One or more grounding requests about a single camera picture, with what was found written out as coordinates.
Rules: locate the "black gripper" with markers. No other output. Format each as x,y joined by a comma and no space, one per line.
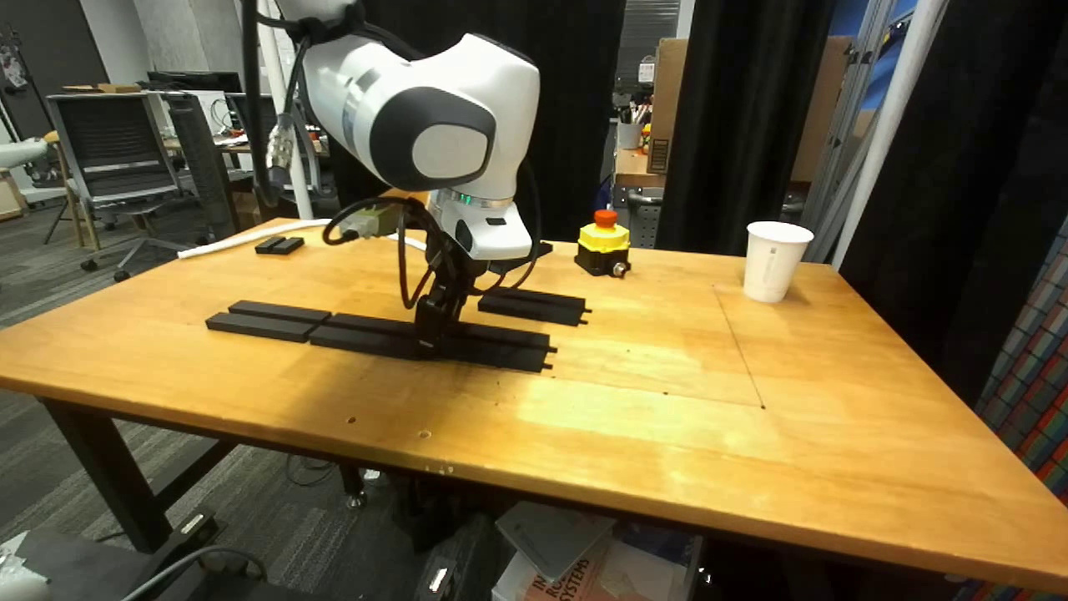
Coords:
451,278

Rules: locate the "black long pad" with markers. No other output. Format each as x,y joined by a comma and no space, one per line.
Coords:
367,337
269,321

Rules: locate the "black long pad front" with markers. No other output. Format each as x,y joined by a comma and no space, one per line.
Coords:
269,321

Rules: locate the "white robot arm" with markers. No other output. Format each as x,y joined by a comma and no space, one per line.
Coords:
455,125

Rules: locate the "black small pad far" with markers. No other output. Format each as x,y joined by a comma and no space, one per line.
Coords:
559,308

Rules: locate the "black small pad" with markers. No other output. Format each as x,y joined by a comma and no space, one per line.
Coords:
279,244
559,308

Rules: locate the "yellow red emergency button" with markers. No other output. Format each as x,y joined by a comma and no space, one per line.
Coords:
601,244

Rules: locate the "black small pad left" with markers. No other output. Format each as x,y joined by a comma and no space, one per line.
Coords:
279,244

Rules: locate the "white paper cup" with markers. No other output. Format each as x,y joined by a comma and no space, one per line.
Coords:
772,258

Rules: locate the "black curtain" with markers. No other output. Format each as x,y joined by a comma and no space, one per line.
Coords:
744,94

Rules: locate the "white diagonal pole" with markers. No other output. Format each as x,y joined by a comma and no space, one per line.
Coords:
890,120

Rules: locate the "black table leg frame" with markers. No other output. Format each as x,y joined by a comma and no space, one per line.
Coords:
109,461

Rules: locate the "colourful patterned wall panel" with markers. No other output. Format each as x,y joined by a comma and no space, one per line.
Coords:
1025,397

